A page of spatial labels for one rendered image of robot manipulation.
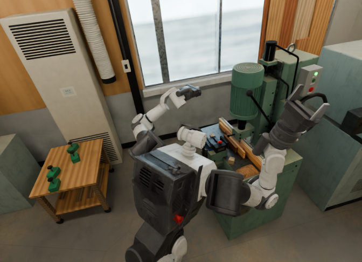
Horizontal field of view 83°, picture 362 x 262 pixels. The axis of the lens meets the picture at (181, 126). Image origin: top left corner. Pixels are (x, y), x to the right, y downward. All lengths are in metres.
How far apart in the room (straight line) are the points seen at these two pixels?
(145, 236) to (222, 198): 0.40
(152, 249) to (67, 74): 1.78
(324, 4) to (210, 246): 2.85
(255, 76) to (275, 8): 1.63
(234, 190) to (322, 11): 2.69
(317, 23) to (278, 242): 2.45
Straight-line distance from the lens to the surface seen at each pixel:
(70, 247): 2.46
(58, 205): 2.56
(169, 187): 0.71
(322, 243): 2.36
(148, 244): 0.98
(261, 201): 0.98
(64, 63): 2.25
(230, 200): 0.76
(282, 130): 0.78
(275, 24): 2.79
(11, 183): 2.74
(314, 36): 3.18
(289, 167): 1.73
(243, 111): 1.29
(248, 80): 1.19
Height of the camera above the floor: 1.96
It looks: 37 degrees down
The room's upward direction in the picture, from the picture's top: 6 degrees counter-clockwise
